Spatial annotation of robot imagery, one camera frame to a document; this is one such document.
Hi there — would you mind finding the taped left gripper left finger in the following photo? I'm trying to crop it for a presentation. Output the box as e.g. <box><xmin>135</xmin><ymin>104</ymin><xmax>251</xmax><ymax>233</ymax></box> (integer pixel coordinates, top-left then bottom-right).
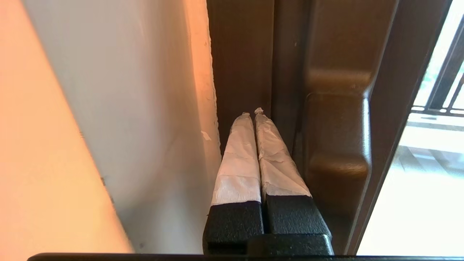
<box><xmin>202</xmin><ymin>112</ymin><xmax>264</xmax><ymax>254</ymax></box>

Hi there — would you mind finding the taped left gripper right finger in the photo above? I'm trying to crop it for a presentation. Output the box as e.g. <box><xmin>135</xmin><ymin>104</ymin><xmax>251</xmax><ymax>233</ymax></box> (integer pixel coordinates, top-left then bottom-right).
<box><xmin>254</xmin><ymin>108</ymin><xmax>332</xmax><ymax>236</ymax></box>

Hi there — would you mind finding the dark brown sliding glass door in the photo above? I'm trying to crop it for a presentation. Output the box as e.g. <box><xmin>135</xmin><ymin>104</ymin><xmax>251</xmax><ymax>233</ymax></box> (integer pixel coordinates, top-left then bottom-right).
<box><xmin>270</xmin><ymin>0</ymin><xmax>464</xmax><ymax>256</ymax></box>

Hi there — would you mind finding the black balcony railing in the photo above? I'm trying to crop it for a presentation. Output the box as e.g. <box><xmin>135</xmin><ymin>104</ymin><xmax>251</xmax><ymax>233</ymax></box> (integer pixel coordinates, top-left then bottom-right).
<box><xmin>411</xmin><ymin>34</ymin><xmax>464</xmax><ymax>116</ymax></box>

